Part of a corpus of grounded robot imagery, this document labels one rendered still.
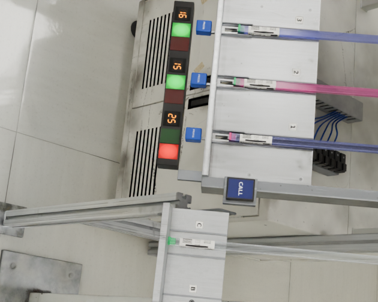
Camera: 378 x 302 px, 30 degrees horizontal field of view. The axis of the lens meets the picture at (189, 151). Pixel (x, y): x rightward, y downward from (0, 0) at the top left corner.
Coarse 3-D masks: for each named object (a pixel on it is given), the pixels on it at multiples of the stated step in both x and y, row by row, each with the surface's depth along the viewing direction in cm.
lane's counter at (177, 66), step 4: (172, 60) 140; (176, 60) 140; (180, 60) 140; (184, 60) 140; (172, 64) 140; (176, 64) 140; (180, 64) 140; (184, 64) 140; (172, 68) 140; (176, 68) 140; (180, 68) 140; (184, 68) 140; (176, 72) 140; (180, 72) 140; (184, 72) 140
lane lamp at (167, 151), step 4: (160, 144) 136; (164, 144) 136; (168, 144) 136; (172, 144) 136; (176, 144) 136; (160, 148) 136; (164, 148) 136; (168, 148) 136; (172, 148) 136; (176, 148) 136; (160, 152) 136; (164, 152) 136; (168, 152) 136; (172, 152) 136; (176, 152) 136; (160, 156) 135; (164, 156) 135; (168, 156) 135; (172, 156) 135; (176, 156) 135
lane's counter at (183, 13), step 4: (176, 8) 143; (180, 8) 143; (184, 8) 143; (188, 8) 143; (176, 12) 143; (180, 12) 143; (184, 12) 143; (188, 12) 143; (176, 16) 143; (180, 16) 143; (184, 16) 143; (188, 16) 143; (184, 20) 142; (188, 20) 142
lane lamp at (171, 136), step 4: (164, 128) 137; (164, 132) 137; (168, 132) 137; (172, 132) 137; (176, 132) 136; (164, 136) 136; (168, 136) 136; (172, 136) 136; (176, 136) 136; (160, 140) 136; (164, 140) 136; (168, 140) 136; (172, 140) 136; (176, 140) 136
